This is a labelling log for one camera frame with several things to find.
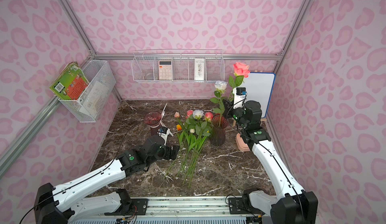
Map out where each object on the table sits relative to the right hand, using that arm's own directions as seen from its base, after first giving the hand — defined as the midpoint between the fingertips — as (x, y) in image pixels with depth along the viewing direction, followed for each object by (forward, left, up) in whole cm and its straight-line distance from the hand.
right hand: (222, 99), depth 72 cm
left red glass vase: (+1, +39, -18) cm, 42 cm away
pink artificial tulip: (+16, +28, -32) cm, 46 cm away
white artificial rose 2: (+5, +13, -29) cm, 32 cm away
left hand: (-15, +25, -17) cm, 33 cm away
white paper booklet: (+2, +69, -7) cm, 70 cm away
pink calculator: (+27, +33, -3) cm, 43 cm away
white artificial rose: (+9, 0, 0) cm, 9 cm away
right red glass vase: (-2, 0, -18) cm, 18 cm away
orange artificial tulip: (+4, +26, -32) cm, 41 cm away
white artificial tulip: (+1, +17, -31) cm, 35 cm away
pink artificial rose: (+15, +20, -30) cm, 39 cm away
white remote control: (+28, +12, -3) cm, 31 cm away
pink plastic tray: (-8, -14, -32) cm, 36 cm away
